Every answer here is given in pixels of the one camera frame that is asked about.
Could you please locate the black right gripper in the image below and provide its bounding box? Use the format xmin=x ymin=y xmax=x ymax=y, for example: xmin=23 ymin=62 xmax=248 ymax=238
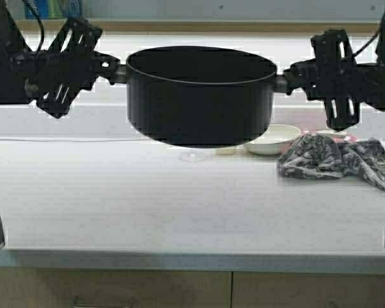
xmin=283 ymin=30 xmax=377 ymax=131

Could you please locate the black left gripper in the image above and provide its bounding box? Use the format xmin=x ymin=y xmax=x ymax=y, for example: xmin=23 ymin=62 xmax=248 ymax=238
xmin=10 ymin=17 xmax=121 ymax=119

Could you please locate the black cooking pot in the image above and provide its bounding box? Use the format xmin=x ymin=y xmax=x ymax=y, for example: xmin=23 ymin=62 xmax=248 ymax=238
xmin=114 ymin=46 xmax=289 ymax=148

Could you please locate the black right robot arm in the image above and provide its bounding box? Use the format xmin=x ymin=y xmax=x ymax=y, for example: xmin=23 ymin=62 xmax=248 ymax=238
xmin=275 ymin=19 xmax=385 ymax=132

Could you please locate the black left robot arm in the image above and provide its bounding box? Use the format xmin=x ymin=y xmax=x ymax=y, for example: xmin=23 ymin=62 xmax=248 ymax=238
xmin=0 ymin=1 xmax=126 ymax=119

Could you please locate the wooden cabinet shelf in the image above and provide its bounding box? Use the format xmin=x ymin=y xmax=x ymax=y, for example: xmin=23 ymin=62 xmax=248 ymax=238
xmin=17 ymin=19 xmax=382 ymax=33

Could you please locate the small white dish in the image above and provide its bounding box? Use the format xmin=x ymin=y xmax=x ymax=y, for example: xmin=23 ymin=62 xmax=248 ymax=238
xmin=317 ymin=130 xmax=351 ymax=141

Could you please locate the white ceramic bowl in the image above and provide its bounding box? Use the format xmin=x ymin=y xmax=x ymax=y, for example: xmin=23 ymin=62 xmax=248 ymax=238
xmin=244 ymin=124 xmax=302 ymax=155

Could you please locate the green bag box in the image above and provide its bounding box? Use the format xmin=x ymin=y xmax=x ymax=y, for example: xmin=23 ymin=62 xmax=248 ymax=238
xmin=47 ymin=0 xmax=64 ymax=19

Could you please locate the grey patterned dish towel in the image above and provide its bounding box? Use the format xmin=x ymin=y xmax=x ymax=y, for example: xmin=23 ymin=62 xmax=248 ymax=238
xmin=277 ymin=133 xmax=385 ymax=191

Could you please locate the blue ziploc bag box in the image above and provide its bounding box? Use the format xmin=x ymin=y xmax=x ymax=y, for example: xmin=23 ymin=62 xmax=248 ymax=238
xmin=24 ymin=0 xmax=49 ymax=19

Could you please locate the cream ceramic mug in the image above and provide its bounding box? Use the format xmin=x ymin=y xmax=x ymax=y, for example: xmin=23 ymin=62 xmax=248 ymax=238
xmin=215 ymin=146 xmax=237 ymax=156

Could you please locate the clear wine glass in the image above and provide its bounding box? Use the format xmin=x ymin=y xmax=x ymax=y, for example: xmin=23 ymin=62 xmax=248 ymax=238
xmin=179 ymin=150 xmax=209 ymax=162

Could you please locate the right wooden drawer front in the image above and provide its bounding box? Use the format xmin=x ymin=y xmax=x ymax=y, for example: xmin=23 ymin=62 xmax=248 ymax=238
xmin=232 ymin=272 xmax=385 ymax=307

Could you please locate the wooden drawer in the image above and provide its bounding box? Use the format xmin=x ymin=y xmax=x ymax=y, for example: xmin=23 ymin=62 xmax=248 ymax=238
xmin=232 ymin=272 xmax=385 ymax=307
xmin=0 ymin=267 xmax=232 ymax=307

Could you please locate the left wooden drawer front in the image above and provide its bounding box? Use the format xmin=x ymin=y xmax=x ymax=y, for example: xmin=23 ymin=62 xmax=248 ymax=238
xmin=0 ymin=267 xmax=232 ymax=307

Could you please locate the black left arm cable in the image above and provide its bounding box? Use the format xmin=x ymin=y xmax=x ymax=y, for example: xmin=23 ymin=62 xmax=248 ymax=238
xmin=21 ymin=0 xmax=47 ymax=52

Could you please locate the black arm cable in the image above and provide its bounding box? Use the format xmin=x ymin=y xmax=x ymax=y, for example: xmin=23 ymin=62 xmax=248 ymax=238
xmin=352 ymin=0 xmax=385 ymax=58
xmin=21 ymin=0 xmax=47 ymax=52

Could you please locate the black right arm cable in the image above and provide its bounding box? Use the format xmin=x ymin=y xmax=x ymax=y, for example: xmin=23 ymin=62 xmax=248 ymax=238
xmin=352 ymin=0 xmax=385 ymax=58

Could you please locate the left drawer metal handle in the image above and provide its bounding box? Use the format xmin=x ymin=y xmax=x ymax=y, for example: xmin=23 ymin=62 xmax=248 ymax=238
xmin=72 ymin=297 xmax=133 ymax=308

